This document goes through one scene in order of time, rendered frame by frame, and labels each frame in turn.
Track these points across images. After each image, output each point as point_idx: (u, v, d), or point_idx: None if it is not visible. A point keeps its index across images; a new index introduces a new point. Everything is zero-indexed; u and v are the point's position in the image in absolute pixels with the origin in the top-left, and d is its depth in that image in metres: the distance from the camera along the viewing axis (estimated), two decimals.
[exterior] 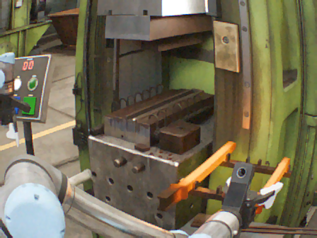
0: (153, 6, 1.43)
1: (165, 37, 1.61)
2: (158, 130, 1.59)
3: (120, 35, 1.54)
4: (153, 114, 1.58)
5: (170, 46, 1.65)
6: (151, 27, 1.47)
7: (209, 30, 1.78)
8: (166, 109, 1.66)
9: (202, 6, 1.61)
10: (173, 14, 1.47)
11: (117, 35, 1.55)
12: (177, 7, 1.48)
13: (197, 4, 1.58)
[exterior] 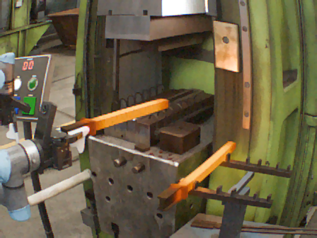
0: (153, 6, 1.43)
1: (165, 37, 1.61)
2: (158, 130, 1.59)
3: (120, 35, 1.54)
4: (153, 114, 1.58)
5: (170, 46, 1.65)
6: (151, 27, 1.47)
7: (209, 30, 1.78)
8: (166, 109, 1.66)
9: (202, 6, 1.61)
10: (173, 14, 1.47)
11: (117, 35, 1.55)
12: (177, 7, 1.48)
13: (197, 4, 1.58)
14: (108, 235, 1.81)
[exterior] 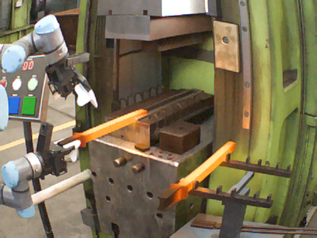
0: (153, 6, 1.43)
1: (165, 37, 1.61)
2: (158, 130, 1.59)
3: (120, 35, 1.54)
4: (153, 114, 1.58)
5: (170, 46, 1.65)
6: (151, 27, 1.47)
7: (209, 30, 1.78)
8: (166, 109, 1.66)
9: (202, 6, 1.61)
10: (173, 14, 1.47)
11: (117, 35, 1.55)
12: (177, 7, 1.48)
13: (197, 4, 1.58)
14: (108, 235, 1.81)
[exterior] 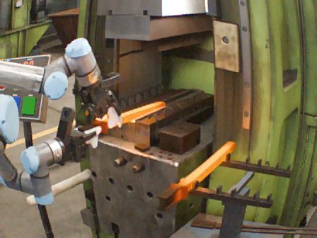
0: (153, 6, 1.43)
1: (165, 37, 1.61)
2: (158, 130, 1.59)
3: (120, 35, 1.54)
4: (153, 114, 1.58)
5: (170, 46, 1.65)
6: (151, 27, 1.47)
7: (209, 30, 1.78)
8: (166, 109, 1.66)
9: (202, 6, 1.61)
10: (173, 14, 1.47)
11: (117, 35, 1.55)
12: (177, 7, 1.48)
13: (197, 4, 1.58)
14: (108, 235, 1.81)
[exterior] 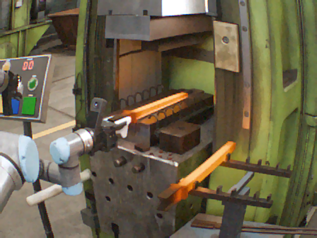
0: (153, 6, 1.43)
1: (165, 37, 1.61)
2: (158, 130, 1.59)
3: (120, 35, 1.54)
4: (153, 114, 1.58)
5: (170, 46, 1.65)
6: (151, 27, 1.47)
7: (209, 30, 1.78)
8: (166, 109, 1.66)
9: (202, 6, 1.61)
10: (173, 14, 1.47)
11: (117, 35, 1.55)
12: (177, 7, 1.48)
13: (197, 4, 1.58)
14: (108, 235, 1.81)
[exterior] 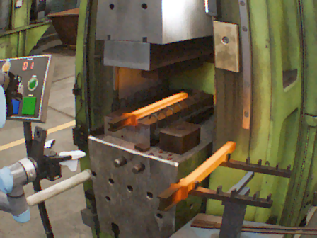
0: (153, 33, 1.46)
1: None
2: (158, 130, 1.59)
3: (119, 63, 1.58)
4: (153, 114, 1.58)
5: (170, 73, 1.68)
6: (151, 56, 1.51)
7: (211, 53, 1.82)
8: (166, 109, 1.66)
9: (203, 29, 1.64)
10: (174, 41, 1.50)
11: (117, 62, 1.58)
12: (177, 32, 1.51)
13: (198, 27, 1.61)
14: (108, 235, 1.81)
